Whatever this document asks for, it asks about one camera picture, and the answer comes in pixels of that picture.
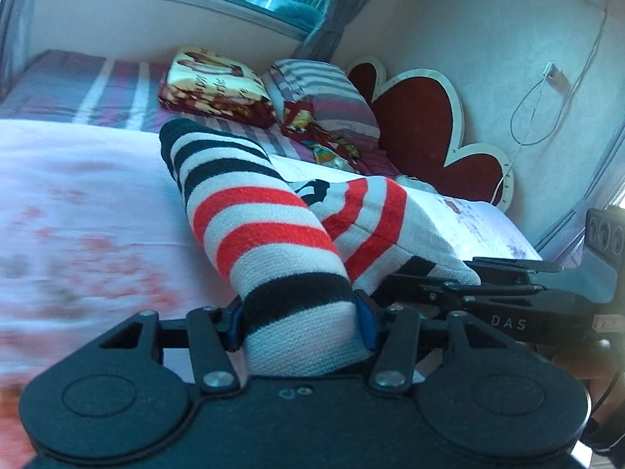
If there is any white wall socket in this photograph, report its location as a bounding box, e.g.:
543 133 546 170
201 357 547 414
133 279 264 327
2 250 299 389
542 61 570 91

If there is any white cable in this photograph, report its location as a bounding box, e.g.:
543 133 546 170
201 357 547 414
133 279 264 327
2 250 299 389
489 4 609 207

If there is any purple striped bedsheet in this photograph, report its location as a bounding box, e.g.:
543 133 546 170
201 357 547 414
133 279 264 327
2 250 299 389
0 49 394 174

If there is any colourful printed cloth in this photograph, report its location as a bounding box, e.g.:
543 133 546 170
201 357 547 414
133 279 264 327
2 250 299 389
280 102 366 173

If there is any white floral bedspread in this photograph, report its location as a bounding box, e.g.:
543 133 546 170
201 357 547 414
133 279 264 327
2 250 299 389
0 118 544 401

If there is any grey curtain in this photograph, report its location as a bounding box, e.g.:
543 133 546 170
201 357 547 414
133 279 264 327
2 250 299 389
292 0 417 63
0 0 31 104

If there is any folded printed blanket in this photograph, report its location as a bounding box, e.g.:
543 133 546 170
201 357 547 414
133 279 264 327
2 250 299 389
157 46 277 129

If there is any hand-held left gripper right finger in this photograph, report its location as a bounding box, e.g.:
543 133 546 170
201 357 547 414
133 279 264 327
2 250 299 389
354 290 490 395

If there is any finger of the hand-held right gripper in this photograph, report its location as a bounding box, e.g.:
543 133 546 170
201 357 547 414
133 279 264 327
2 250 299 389
461 255 563 286
377 274 595 344

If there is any striped pillow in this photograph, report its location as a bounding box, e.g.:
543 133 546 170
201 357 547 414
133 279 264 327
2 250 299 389
261 58 382 141

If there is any red heart-shaped headboard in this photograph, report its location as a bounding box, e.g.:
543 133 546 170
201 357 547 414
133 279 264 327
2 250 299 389
345 57 514 214

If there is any striped knit sweater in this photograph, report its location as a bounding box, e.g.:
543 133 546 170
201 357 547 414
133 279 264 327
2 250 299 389
159 118 482 378

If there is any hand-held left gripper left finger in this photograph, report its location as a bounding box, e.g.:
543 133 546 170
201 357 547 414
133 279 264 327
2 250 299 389
100 299 246 395

